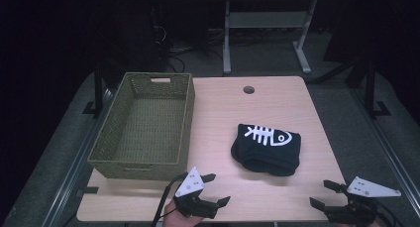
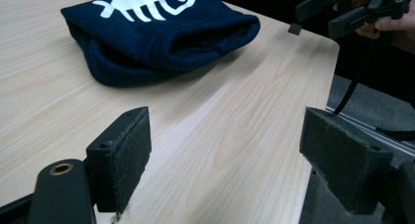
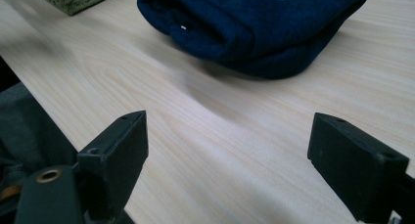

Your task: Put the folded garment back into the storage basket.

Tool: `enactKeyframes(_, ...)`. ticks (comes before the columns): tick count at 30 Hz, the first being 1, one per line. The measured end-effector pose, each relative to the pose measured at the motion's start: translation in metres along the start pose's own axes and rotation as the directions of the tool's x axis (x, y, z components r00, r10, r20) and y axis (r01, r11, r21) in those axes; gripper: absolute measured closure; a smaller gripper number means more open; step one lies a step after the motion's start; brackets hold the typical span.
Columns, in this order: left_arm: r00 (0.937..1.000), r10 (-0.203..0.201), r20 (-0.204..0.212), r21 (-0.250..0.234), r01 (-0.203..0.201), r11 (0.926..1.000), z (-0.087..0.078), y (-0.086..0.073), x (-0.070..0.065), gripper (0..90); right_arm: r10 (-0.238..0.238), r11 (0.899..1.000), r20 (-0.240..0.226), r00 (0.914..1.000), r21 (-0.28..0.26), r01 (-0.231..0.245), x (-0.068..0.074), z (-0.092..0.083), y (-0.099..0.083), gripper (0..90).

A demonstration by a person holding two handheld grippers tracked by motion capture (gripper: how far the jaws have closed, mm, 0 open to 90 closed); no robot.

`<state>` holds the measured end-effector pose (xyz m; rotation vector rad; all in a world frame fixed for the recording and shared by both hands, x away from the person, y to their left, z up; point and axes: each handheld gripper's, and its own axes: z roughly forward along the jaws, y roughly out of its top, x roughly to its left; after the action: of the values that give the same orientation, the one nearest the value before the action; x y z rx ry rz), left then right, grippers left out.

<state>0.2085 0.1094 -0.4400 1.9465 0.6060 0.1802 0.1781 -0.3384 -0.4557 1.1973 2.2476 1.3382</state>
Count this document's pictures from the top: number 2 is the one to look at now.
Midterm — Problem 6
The small dark square tag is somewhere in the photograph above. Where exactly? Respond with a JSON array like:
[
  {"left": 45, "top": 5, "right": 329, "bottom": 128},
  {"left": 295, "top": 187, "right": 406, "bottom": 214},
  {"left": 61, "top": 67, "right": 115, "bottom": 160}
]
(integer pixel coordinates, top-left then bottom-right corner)
[{"left": 287, "top": 22, "right": 303, "bottom": 36}]

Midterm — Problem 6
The aluminium rail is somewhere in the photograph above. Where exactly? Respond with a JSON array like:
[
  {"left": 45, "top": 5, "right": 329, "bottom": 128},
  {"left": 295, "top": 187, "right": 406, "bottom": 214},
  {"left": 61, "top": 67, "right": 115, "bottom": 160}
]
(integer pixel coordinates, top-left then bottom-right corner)
[{"left": 325, "top": 106, "right": 415, "bottom": 158}]

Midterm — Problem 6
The black cable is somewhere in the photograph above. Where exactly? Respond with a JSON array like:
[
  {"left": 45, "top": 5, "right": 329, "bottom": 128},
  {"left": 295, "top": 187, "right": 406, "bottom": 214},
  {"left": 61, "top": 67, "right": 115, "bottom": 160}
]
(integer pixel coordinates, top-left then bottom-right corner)
[
  {"left": 375, "top": 127, "right": 415, "bottom": 142},
  {"left": 332, "top": 76, "right": 360, "bottom": 116}
]

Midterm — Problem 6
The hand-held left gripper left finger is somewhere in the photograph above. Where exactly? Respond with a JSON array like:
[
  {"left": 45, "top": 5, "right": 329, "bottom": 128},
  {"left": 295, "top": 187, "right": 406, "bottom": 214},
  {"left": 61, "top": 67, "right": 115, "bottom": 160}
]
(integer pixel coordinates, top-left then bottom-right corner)
[{"left": 85, "top": 106, "right": 153, "bottom": 215}]

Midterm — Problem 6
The navy garment with fishbone print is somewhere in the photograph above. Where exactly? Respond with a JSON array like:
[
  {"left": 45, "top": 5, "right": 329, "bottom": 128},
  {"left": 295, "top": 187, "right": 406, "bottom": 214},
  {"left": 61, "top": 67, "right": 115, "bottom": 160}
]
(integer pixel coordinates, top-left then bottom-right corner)
[{"left": 60, "top": 0, "right": 261, "bottom": 88}]

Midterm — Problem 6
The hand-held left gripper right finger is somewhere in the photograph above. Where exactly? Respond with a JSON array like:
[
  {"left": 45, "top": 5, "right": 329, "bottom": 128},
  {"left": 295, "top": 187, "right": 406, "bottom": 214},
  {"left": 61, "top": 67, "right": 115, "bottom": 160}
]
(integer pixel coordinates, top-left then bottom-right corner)
[{"left": 299, "top": 107, "right": 394, "bottom": 215}]

